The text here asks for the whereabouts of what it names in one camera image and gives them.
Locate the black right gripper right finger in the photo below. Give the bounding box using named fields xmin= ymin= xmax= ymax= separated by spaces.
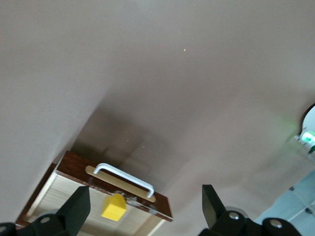
xmin=196 ymin=183 xmax=302 ymax=236

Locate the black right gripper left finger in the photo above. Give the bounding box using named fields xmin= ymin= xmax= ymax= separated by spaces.
xmin=0 ymin=185 xmax=91 ymax=236

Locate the yellow cube block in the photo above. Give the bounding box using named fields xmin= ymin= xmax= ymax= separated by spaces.
xmin=101 ymin=193 xmax=127 ymax=221

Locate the wooden drawer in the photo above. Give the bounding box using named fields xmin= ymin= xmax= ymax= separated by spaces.
xmin=15 ymin=150 xmax=174 ymax=236

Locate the white metal drawer handle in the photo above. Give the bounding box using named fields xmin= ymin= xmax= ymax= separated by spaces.
xmin=93 ymin=162 xmax=155 ymax=199

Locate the brown table cover sheet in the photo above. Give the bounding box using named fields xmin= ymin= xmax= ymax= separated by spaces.
xmin=0 ymin=0 xmax=315 ymax=236

